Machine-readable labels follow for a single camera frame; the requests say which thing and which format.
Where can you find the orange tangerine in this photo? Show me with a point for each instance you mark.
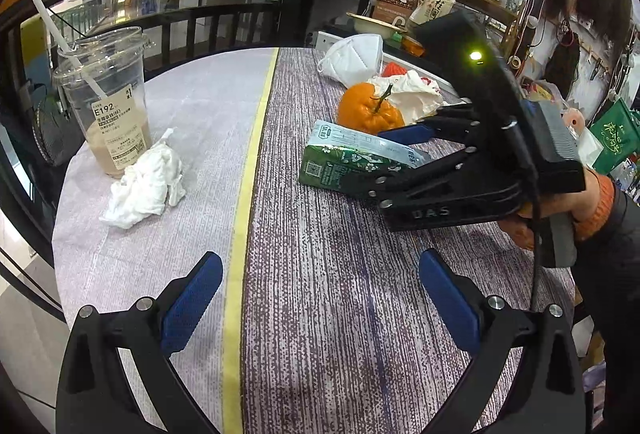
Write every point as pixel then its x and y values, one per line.
pixel 362 111

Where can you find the black railing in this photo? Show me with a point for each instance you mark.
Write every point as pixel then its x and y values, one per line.
pixel 200 21

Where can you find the person's right hand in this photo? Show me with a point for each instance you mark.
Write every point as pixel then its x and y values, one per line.
pixel 595 201

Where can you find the white tablecloth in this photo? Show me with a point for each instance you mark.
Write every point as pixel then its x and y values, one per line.
pixel 200 114

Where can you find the orange foam fruit net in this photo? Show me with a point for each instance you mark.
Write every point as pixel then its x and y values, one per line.
pixel 394 70

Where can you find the purple speckled tablecloth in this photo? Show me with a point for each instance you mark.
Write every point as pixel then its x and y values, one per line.
pixel 325 264

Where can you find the orange container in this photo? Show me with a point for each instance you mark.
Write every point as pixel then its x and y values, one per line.
pixel 412 46

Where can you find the white framed board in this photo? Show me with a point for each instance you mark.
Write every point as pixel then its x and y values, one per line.
pixel 325 40

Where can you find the green drink carton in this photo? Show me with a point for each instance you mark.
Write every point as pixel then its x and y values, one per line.
pixel 340 159

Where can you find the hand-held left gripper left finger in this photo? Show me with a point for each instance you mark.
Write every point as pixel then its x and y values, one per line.
pixel 192 299

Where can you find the white drinking straw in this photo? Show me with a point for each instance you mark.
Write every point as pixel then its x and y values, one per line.
pixel 50 31

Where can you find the white face mask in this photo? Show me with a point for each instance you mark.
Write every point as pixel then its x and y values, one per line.
pixel 352 59

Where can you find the crumpled white paper tissue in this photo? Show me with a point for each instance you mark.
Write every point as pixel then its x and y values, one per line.
pixel 145 184

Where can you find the yellow tape strip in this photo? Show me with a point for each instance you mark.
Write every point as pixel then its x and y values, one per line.
pixel 245 194

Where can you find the green shopping bag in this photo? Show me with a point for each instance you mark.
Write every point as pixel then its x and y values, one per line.
pixel 617 139

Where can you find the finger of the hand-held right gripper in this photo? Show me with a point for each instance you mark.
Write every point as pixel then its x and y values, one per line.
pixel 440 169
pixel 405 134

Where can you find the beige snack bag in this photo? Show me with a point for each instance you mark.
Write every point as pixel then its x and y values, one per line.
pixel 432 6

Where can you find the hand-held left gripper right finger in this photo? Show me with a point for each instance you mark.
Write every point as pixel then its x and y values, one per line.
pixel 450 299

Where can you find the plastic milk tea cup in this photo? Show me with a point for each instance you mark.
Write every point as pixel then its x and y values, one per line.
pixel 115 124

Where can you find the cream bowl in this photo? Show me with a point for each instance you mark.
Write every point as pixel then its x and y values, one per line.
pixel 375 23

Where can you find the white wipe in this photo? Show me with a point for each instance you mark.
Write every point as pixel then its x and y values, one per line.
pixel 415 99

